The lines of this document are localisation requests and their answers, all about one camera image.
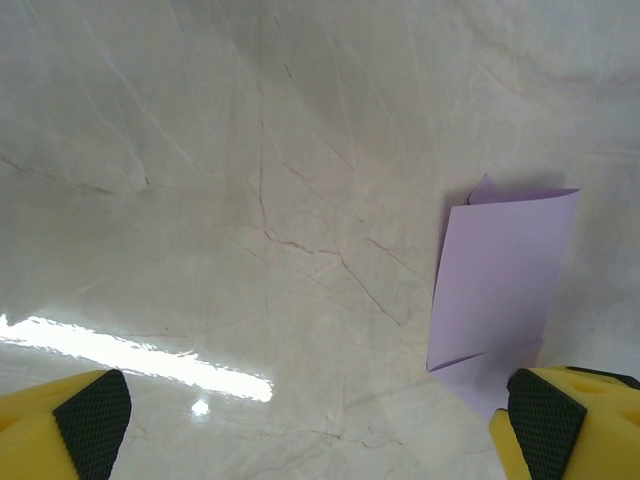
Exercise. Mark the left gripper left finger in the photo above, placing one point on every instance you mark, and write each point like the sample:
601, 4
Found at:
50, 435

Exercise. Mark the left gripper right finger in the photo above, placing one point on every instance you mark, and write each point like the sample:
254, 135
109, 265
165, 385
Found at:
575, 430

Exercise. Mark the purple paper sheet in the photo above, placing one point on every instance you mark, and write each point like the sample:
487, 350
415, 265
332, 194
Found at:
500, 275

